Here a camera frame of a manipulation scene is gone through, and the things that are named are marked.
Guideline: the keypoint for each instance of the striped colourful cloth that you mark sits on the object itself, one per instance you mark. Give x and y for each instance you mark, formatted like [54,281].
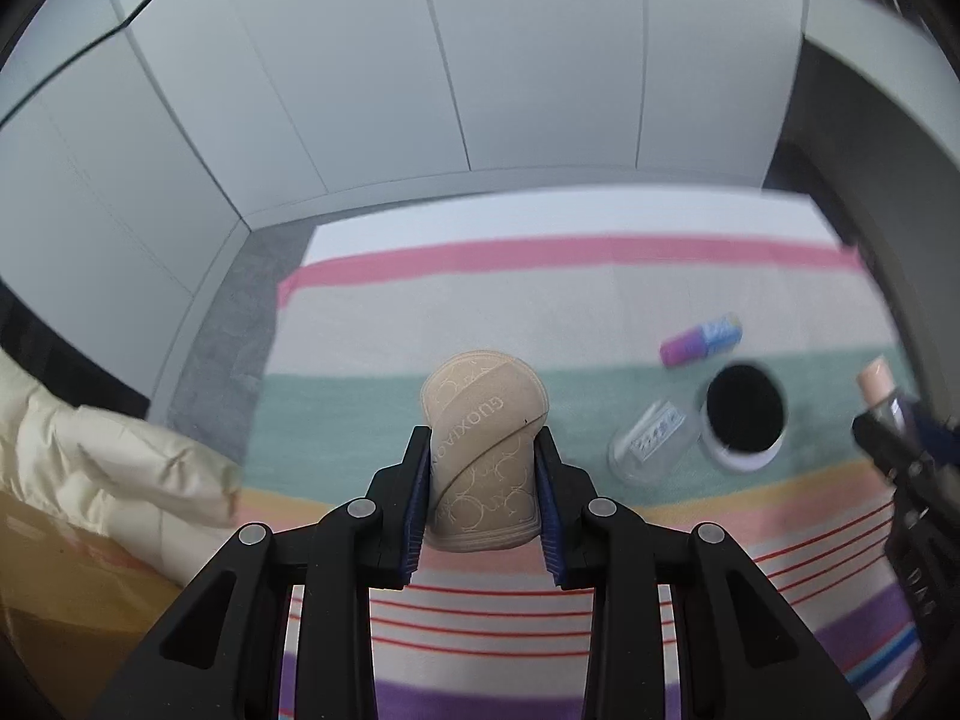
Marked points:
[525,315]

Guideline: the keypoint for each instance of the cream padded chair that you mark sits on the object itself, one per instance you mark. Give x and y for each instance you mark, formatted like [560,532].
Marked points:
[112,457]

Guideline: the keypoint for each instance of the clear bottle pink cap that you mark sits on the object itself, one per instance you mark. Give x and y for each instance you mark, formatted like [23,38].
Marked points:
[874,384]

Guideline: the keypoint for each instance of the black glass-front cabinet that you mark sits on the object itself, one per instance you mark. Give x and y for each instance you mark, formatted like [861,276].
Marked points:
[45,337]

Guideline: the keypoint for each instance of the small clear glass bottle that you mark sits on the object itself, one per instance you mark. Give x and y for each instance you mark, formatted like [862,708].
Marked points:
[649,442]

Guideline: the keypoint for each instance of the small purple blue tube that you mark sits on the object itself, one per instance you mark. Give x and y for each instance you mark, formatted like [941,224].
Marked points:
[697,341]

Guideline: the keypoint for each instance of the white jar black lid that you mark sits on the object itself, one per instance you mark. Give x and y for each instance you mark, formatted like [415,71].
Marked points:
[742,409]

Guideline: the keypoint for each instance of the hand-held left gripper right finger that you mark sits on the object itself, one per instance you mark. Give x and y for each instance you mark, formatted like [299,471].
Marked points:
[546,532]

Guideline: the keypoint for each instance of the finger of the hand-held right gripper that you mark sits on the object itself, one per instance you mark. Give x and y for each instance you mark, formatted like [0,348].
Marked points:
[934,431]
[885,442]

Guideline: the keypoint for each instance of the brown cardboard box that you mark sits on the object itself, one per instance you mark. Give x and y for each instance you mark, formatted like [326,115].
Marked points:
[60,585]

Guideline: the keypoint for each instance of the beige powder puff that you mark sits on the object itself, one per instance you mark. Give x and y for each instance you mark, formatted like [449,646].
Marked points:
[480,435]

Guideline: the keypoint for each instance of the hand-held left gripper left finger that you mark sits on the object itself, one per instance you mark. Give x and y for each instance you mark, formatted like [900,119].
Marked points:
[415,532]

